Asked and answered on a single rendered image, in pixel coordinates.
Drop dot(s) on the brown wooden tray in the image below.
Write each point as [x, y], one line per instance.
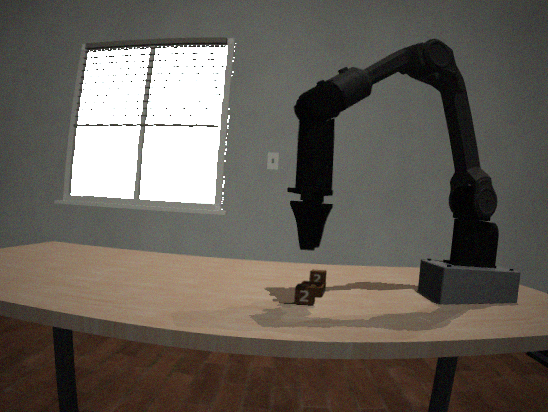
[319, 287]

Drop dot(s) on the brown number cube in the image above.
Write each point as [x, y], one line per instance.
[305, 294]
[318, 275]

